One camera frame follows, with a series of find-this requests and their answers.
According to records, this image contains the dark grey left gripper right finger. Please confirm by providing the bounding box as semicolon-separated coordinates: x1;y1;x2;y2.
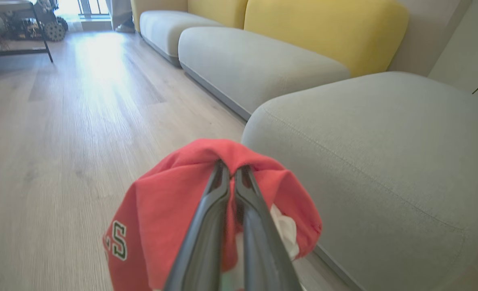
234;165;304;291

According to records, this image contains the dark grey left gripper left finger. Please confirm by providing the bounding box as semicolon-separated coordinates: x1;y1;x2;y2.
163;160;232;291

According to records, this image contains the white red-striped garment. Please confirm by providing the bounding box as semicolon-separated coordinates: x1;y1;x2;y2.
222;204;301;291

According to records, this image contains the red lettered garment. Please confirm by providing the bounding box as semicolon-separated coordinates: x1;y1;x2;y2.
103;139;323;291

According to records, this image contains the grey long sofa seat cushion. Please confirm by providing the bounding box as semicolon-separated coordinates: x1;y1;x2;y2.
178;27;351;121

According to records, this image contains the grey short sofa seat cushion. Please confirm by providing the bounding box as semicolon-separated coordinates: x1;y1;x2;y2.
139;10;223;67

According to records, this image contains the yellow narrow sofa backrest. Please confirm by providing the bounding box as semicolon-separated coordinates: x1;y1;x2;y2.
187;0;248;30

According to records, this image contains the yellow wide sofa backrest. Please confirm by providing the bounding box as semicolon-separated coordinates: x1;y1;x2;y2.
244;0;409;78

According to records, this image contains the grey window curtain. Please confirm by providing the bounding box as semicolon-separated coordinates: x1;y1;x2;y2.
105;0;134;30

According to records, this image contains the balcony window railing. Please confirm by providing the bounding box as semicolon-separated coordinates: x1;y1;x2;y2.
77;0;111;20

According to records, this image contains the wheeled robot with knobby tyres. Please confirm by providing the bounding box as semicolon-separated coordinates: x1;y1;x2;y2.
4;0;69;42

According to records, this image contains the black-framed side table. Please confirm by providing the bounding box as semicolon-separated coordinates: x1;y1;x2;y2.
0;0;54;63

